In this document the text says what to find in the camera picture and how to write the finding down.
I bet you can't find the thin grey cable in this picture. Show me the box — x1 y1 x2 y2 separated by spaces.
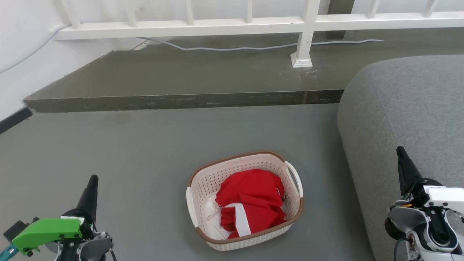
0 25 385 73

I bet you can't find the white garment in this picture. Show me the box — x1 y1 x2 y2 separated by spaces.
203 194 252 240

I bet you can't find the white wooden railing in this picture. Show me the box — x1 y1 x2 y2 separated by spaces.
54 0 464 68

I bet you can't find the red garment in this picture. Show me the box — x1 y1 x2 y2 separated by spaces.
215 169 287 239

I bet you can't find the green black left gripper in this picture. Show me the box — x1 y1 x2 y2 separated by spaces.
4 175 99 256

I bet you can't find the grey fabric sofa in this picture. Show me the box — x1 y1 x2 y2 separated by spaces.
336 54 464 261

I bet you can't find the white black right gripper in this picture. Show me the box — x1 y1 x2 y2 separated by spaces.
396 146 464 208

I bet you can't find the cream perforated laundry basket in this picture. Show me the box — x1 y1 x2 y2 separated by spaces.
186 150 305 252

